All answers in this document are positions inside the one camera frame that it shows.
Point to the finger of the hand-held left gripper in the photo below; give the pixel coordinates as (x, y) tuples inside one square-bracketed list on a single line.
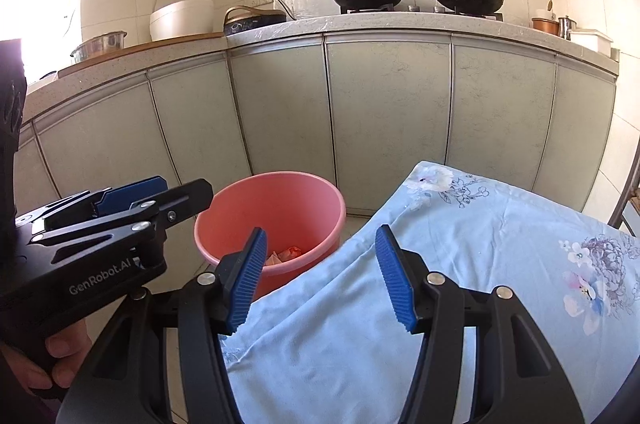
[(130, 194), (190, 199)]

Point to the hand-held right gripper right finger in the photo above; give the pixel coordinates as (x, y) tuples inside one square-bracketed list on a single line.
[(395, 279)]

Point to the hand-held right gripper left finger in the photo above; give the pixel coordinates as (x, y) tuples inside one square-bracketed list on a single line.
[(247, 279)]

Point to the orange and white plastic bag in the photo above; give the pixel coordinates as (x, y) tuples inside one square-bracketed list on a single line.
[(287, 254)]

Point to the pink plastic bucket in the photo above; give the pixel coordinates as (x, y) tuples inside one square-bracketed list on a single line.
[(280, 204)]

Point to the person's left hand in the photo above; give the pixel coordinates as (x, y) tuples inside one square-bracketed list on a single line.
[(65, 346)]

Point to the light blue floral cloth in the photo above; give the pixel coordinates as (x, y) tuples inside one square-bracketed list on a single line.
[(475, 244)]

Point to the steel basin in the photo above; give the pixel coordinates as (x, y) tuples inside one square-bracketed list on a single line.
[(100, 44)]

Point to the grey kitchen cabinet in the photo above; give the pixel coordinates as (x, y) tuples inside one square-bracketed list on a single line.
[(390, 114)]

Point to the white rice cooker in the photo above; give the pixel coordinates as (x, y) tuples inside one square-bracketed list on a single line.
[(182, 21)]

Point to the dark electric cooker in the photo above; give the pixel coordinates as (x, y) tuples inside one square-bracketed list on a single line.
[(255, 23)]

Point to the metal shelf rack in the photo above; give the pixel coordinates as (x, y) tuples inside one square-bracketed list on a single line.
[(627, 194)]

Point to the gas stove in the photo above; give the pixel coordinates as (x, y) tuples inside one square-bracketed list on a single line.
[(425, 9)]

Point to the copper pot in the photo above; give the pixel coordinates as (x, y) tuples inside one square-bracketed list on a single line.
[(545, 26)]

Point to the steel kettle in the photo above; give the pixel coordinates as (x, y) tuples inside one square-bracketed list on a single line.
[(565, 29)]

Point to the white cup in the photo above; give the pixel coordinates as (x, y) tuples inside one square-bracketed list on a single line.
[(544, 14)]

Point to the white rectangular container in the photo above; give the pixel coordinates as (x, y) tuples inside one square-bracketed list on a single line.
[(590, 41)]

